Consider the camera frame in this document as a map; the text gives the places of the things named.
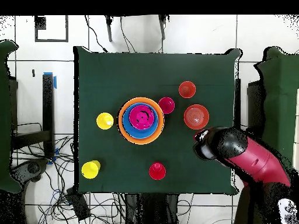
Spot pink bowl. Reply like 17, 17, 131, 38
128, 104, 155, 131

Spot thin black cable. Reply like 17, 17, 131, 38
119, 15, 137, 54

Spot black power adapter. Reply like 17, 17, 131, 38
66, 187, 92, 222

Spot grey square floor frame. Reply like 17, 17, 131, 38
34, 15, 69, 43

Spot large yellow-orange bowl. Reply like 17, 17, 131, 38
117, 97, 165, 146

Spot black cabinet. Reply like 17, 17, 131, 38
8, 78, 19, 131
246, 79, 266, 138

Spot pink cup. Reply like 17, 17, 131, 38
158, 97, 176, 115

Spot grey office chair base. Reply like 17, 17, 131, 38
10, 158, 49, 183

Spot orange cup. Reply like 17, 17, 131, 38
178, 80, 197, 99

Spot amber yellow cup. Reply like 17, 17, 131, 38
96, 112, 115, 131

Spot small orange bowl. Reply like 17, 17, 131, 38
183, 104, 210, 131

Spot blue tape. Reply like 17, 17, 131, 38
43, 72, 58, 90

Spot blue cable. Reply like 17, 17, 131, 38
49, 188, 71, 204

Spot black metal stand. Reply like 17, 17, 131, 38
10, 73, 55, 159

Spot black cable with plug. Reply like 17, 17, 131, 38
84, 15, 109, 54

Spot tangle of cables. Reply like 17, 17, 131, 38
13, 136, 128, 224

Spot blue bowl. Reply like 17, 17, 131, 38
121, 102, 159, 140

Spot dark green table cloth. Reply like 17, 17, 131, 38
73, 45, 242, 195

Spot red cup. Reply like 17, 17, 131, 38
148, 161, 167, 181

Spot green cloth side table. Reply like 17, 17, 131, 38
0, 39, 22, 194
253, 46, 299, 178

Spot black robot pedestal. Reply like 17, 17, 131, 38
124, 192, 180, 224

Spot bright yellow cup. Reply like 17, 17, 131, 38
81, 160, 102, 180

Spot grey metal leg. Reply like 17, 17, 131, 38
158, 15, 168, 41
104, 15, 114, 43

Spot black metal post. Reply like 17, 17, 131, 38
234, 78, 242, 130

